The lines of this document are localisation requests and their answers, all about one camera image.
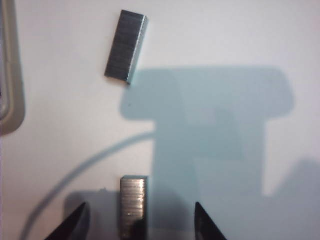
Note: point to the silver staple strip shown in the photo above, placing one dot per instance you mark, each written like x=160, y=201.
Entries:
x=125, y=47
x=132, y=205

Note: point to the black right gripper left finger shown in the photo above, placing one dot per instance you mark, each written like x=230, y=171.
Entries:
x=72, y=227

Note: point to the beige long-reach stapler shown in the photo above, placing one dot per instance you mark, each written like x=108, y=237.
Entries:
x=11, y=75

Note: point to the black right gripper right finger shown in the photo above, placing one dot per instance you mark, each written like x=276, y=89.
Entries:
x=206, y=227

